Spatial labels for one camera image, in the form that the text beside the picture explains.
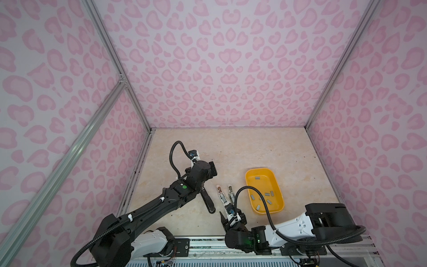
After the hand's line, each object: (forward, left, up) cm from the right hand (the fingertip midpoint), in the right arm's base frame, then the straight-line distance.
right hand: (224, 211), depth 77 cm
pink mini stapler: (+10, +1, -5) cm, 11 cm away
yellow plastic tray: (+20, -23, -8) cm, 31 cm away
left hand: (+19, +8, +12) cm, 24 cm away
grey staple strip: (+21, -19, -7) cm, 29 cm away
